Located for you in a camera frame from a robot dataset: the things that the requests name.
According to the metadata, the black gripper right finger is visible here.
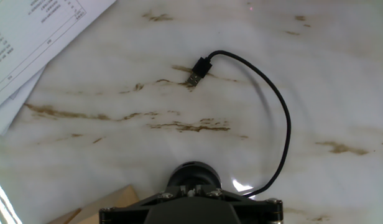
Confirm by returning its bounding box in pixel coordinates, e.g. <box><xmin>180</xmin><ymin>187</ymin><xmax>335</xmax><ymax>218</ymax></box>
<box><xmin>193</xmin><ymin>185</ymin><xmax>284</xmax><ymax>224</ymax></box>

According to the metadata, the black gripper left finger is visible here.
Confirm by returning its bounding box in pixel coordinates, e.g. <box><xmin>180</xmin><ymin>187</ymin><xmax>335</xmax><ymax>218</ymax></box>
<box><xmin>99</xmin><ymin>185</ymin><xmax>191</xmax><ymax>224</ymax></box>

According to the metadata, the black round docking station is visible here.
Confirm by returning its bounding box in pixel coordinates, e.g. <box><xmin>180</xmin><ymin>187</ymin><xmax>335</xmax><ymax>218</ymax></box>
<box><xmin>166</xmin><ymin>161</ymin><xmax>223</xmax><ymax>191</ymax></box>

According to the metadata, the light wooden cube block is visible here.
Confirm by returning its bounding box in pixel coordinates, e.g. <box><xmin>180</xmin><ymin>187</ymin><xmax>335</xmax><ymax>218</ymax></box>
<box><xmin>47</xmin><ymin>207</ymin><xmax>83</xmax><ymax>224</ymax></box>
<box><xmin>67</xmin><ymin>185</ymin><xmax>140</xmax><ymax>224</ymax></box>

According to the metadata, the marble patterned sheet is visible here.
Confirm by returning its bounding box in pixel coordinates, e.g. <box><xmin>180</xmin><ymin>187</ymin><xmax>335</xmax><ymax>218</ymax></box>
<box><xmin>0</xmin><ymin>0</ymin><xmax>383</xmax><ymax>224</ymax></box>

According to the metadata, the printed white paper sheet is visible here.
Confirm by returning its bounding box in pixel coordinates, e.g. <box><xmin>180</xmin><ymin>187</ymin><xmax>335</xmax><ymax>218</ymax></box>
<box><xmin>0</xmin><ymin>0</ymin><xmax>117</xmax><ymax>113</ymax></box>

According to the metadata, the black dock usb cable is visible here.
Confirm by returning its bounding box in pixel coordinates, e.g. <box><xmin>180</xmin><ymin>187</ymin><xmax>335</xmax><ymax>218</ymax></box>
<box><xmin>185</xmin><ymin>50</ymin><xmax>292</xmax><ymax>198</ymax></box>

